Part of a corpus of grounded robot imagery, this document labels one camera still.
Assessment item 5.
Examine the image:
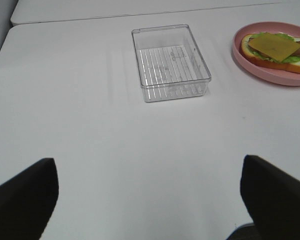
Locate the left clear plastic tray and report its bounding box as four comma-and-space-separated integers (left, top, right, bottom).
131, 24, 212, 103

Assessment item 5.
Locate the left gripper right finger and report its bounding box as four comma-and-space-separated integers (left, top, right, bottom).
240, 155, 300, 240

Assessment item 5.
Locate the yellow cheese slice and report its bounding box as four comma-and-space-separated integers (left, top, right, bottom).
247, 32, 300, 64

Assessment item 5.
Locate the pink round plate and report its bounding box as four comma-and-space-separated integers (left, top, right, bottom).
232, 21, 300, 86

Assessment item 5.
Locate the bread slice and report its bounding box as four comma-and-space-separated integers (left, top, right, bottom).
240, 32, 300, 74

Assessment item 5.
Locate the green lettuce leaf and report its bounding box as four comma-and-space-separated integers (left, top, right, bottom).
247, 31, 300, 64

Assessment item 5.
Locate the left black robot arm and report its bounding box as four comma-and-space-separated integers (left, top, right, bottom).
0, 155, 300, 240

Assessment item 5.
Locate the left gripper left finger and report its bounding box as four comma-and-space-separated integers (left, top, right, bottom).
0, 158, 59, 240

